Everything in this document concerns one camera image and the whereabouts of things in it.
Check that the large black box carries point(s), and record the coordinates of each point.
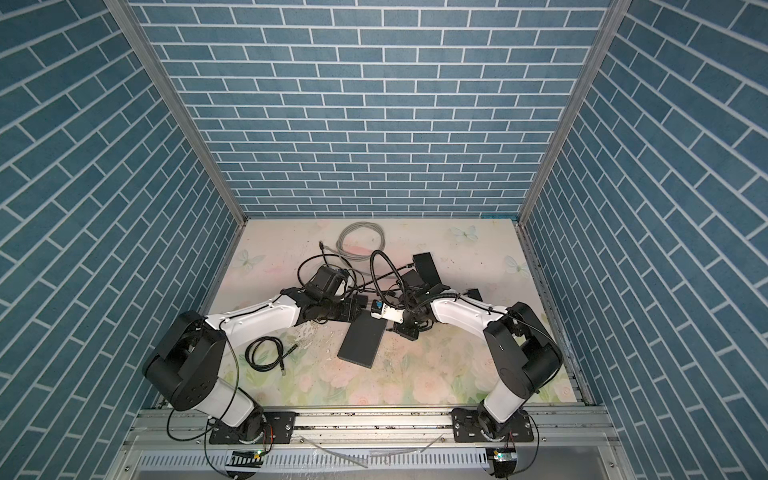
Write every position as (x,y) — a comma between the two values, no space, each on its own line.
(362,340)

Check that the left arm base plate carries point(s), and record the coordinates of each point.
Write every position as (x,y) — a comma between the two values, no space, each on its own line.
(267,428)

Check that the aluminium front rail frame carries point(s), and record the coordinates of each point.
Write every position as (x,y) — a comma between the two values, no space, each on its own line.
(567,441)

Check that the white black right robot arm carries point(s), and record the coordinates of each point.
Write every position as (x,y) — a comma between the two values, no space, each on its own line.
(524,354)

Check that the aluminium corner post right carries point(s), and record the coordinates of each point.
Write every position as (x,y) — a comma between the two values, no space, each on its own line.
(604,37)

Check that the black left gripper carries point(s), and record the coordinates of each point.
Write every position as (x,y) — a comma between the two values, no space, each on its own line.
(351,307)

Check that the aluminium corner post left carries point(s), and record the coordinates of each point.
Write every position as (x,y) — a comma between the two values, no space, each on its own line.
(129,25)

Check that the aluminium corner post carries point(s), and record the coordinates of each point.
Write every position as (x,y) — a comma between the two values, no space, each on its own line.
(129,25)
(604,37)

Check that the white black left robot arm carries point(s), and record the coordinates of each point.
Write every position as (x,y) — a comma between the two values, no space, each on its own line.
(185,365)

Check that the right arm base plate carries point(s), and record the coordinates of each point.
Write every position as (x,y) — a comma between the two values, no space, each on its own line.
(476,425)

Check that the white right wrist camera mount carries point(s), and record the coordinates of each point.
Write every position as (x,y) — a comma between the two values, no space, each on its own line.
(381,310)

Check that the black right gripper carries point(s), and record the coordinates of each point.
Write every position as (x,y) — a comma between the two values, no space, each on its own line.
(408,333)

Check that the black power adapter with cord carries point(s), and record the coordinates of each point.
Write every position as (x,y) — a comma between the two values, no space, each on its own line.
(474,294)

